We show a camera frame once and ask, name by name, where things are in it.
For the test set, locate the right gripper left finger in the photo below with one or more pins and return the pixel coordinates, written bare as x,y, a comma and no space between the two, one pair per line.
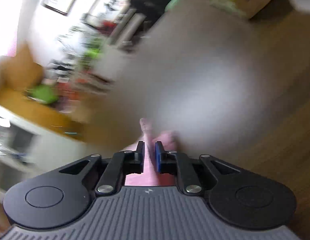
119,166

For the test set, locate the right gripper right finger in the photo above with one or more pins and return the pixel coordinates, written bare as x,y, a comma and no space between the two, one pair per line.
180,166

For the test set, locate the pink terry towel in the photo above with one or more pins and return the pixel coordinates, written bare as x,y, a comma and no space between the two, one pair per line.
150,176

